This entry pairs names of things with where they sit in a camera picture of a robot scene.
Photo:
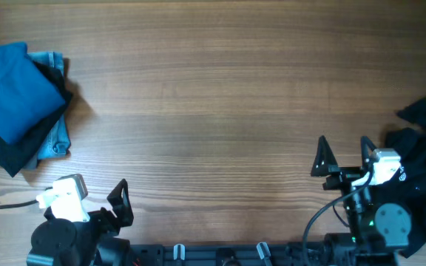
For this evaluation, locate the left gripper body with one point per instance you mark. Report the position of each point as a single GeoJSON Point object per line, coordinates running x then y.
{"type": "Point", "coordinates": [106, 215]}

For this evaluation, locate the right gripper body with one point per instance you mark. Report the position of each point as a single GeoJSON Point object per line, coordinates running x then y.
{"type": "Point", "coordinates": [347, 176]}

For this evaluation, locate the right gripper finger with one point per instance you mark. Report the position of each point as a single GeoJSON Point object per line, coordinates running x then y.
{"type": "Point", "coordinates": [367, 147]}
{"type": "Point", "coordinates": [325, 162]}

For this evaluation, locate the blue polo shirt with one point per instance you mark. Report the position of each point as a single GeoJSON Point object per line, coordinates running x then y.
{"type": "Point", "coordinates": [26, 96]}

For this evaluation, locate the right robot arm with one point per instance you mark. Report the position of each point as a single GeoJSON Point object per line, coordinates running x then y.
{"type": "Point", "coordinates": [377, 229]}

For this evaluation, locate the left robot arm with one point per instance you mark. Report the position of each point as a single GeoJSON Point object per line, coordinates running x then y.
{"type": "Point", "coordinates": [72, 236]}

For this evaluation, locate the black polo shirt right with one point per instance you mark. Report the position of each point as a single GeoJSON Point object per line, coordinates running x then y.
{"type": "Point", "coordinates": [408, 186]}

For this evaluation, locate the light blue folded jeans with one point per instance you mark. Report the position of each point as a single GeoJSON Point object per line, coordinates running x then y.
{"type": "Point", "coordinates": [57, 142]}

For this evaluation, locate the black folded garment left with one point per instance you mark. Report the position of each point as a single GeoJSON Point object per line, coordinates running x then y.
{"type": "Point", "coordinates": [13, 157]}

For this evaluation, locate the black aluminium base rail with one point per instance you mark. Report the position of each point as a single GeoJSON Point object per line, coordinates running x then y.
{"type": "Point", "coordinates": [261, 254]}

